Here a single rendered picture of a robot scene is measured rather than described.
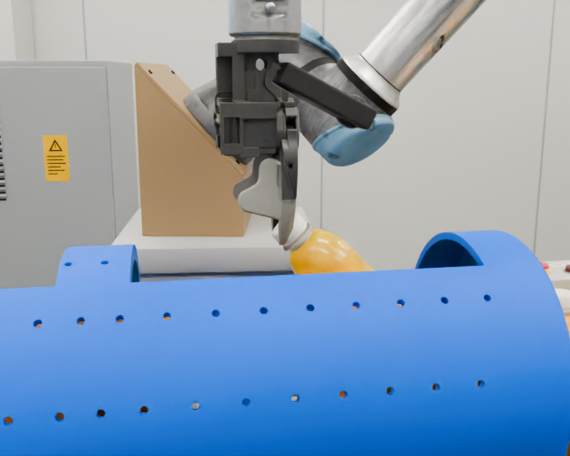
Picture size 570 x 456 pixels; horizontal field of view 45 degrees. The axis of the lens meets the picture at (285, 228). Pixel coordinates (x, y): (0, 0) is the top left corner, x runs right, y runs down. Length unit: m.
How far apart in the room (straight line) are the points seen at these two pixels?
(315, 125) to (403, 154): 2.55
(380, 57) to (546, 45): 2.79
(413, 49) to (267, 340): 0.56
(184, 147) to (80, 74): 1.19
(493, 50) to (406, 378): 3.14
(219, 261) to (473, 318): 0.48
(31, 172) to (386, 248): 1.99
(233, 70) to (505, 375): 0.39
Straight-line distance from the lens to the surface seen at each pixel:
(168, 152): 1.08
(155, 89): 1.08
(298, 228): 0.74
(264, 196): 0.71
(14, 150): 2.31
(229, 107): 0.69
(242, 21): 0.71
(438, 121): 3.61
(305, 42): 1.09
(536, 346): 0.68
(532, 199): 3.83
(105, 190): 2.26
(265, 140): 0.71
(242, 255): 1.03
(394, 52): 1.03
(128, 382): 0.60
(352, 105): 0.74
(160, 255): 1.04
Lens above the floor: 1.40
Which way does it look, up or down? 13 degrees down
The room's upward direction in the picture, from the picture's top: straight up
